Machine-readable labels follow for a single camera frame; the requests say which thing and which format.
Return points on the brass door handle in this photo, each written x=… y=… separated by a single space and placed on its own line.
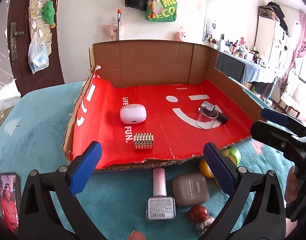
x=13 y=46

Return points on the green tote bag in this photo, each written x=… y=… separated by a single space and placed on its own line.
x=167 y=14

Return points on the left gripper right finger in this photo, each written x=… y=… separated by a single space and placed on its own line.
x=255 y=208

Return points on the black smartphone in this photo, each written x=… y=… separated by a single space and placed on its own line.
x=10 y=198

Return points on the gold studded block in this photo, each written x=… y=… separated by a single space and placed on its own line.
x=143 y=141

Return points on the pink plush pig right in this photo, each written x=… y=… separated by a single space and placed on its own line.
x=180 y=36

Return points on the green yellow toy figure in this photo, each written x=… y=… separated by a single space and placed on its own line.
x=233 y=154

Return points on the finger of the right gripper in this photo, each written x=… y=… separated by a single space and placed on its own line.
x=290 y=122
x=278 y=138

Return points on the white earbud case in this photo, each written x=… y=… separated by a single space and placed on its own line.
x=133 y=114

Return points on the orange-tipped stick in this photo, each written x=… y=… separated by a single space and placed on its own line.
x=118 y=24

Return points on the red-lined cardboard box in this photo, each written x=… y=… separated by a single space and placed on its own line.
x=171 y=79

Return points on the right hand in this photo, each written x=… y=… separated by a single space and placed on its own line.
x=291 y=195

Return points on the orange peach half hollow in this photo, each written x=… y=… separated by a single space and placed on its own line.
x=204 y=169

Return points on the pink nail polish bottle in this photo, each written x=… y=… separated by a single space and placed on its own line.
x=160 y=206

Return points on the white cabinet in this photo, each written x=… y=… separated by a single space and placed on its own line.
x=267 y=31

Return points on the brown eye shadow case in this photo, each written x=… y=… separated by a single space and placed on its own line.
x=190 y=189

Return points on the green plush crocodile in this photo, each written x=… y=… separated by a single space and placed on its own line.
x=48 y=13

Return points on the wooden stool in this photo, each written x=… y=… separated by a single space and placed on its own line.
x=287 y=104

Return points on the black silver perfume bottle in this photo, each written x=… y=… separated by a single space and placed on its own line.
x=208 y=110

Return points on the left hand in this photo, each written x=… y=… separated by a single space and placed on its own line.
x=136 y=235

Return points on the pink plush pig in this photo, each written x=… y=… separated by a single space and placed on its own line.
x=112 y=31
x=180 y=36

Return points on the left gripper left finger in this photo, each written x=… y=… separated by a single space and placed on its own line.
x=38 y=218

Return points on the white plastic bag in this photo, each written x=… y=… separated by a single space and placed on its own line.
x=37 y=55

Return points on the beige hanging organizer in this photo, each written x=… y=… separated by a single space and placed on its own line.
x=38 y=25

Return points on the pink curtain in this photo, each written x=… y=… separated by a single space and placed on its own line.
x=300 y=49

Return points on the clear glass cup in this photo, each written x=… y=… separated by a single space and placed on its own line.
x=204 y=122

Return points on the cluttered side table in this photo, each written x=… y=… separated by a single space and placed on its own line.
x=240 y=69

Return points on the red-capped glitter bottle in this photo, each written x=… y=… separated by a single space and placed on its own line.
x=199 y=216

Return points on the pink plush pig left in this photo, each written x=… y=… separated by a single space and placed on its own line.
x=112 y=31

